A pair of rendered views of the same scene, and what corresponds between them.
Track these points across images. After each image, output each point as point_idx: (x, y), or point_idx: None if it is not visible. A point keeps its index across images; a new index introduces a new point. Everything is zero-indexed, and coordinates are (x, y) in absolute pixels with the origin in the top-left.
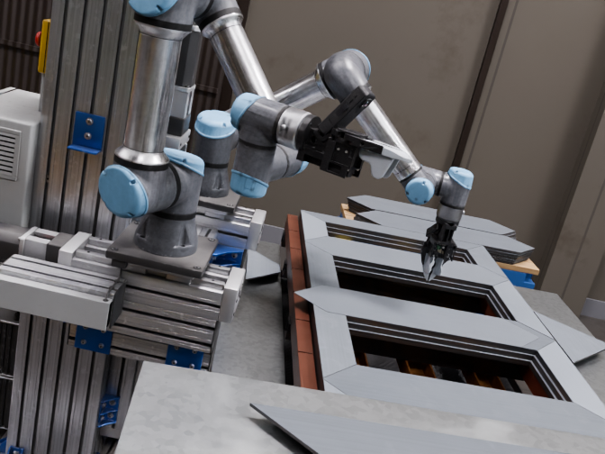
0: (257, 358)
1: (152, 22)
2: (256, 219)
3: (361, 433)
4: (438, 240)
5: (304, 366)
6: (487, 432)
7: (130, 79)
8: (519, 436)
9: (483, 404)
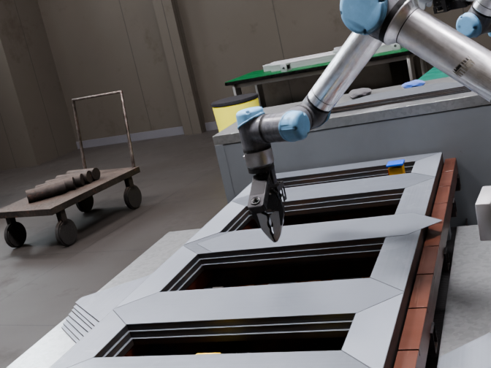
0: (478, 268)
1: None
2: (489, 189)
3: (443, 87)
4: (276, 182)
5: (443, 196)
6: (379, 108)
7: None
8: (363, 111)
9: (323, 190)
